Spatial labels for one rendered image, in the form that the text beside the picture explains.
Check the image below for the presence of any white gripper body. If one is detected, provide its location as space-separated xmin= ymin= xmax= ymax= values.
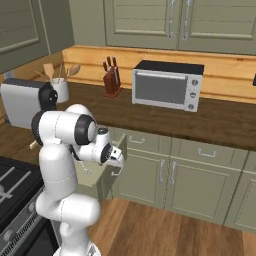
xmin=107 ymin=147 xmax=126 ymax=169

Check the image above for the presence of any open green drawer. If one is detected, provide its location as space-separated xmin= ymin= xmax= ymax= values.
xmin=73 ymin=133 xmax=128 ymax=203

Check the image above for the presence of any small green drawer front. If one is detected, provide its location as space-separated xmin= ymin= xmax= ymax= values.
xmin=125 ymin=127 xmax=173 ymax=157

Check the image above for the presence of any wide green drawer front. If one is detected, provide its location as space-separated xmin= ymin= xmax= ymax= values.
xmin=171 ymin=137 xmax=250 ymax=170

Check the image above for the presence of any narrow green base cupboard door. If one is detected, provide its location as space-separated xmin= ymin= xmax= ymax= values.
xmin=112 ymin=149 xmax=172 ymax=210

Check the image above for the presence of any brown knife block with knives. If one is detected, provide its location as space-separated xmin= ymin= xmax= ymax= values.
xmin=102 ymin=56 xmax=124 ymax=99

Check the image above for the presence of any silver toaster oven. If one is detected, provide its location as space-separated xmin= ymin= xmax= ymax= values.
xmin=131 ymin=59 xmax=205 ymax=113

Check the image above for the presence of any white utensil pot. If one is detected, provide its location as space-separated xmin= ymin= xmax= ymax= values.
xmin=51 ymin=77 xmax=70 ymax=104

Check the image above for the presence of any wide green base cupboard door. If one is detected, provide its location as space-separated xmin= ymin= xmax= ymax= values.
xmin=165 ymin=156 xmax=242 ymax=226

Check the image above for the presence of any wooden spoon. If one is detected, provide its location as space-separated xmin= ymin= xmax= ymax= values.
xmin=64 ymin=63 xmax=82 ymax=82

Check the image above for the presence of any black stove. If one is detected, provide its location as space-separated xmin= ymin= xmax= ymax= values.
xmin=0 ymin=155 xmax=58 ymax=256

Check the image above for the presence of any wooden spatula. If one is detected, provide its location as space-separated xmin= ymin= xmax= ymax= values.
xmin=43 ymin=62 xmax=56 ymax=81

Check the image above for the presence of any white toaster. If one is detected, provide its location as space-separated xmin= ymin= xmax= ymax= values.
xmin=0 ymin=77 xmax=48 ymax=130

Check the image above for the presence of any green base cupboard run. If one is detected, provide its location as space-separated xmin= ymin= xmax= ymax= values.
xmin=223 ymin=150 xmax=256 ymax=234

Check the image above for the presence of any silver base cupboard handle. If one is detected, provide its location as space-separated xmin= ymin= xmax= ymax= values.
xmin=169 ymin=161 xmax=178 ymax=186
xmin=157 ymin=159 xmax=166 ymax=184

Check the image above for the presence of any white wall socket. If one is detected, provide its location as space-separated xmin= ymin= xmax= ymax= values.
xmin=3 ymin=69 xmax=15 ymax=80

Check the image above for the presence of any green wall cupboard door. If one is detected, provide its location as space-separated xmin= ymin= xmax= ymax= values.
xmin=104 ymin=0 xmax=180 ymax=51
xmin=177 ymin=0 xmax=256 ymax=56

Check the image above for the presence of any silver wall cupboard handle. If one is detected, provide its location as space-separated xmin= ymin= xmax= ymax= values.
xmin=168 ymin=0 xmax=177 ymax=40
xmin=182 ymin=0 xmax=192 ymax=41

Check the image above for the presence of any green side wall cupboard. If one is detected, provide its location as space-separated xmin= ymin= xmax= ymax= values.
xmin=0 ymin=0 xmax=52 ymax=74

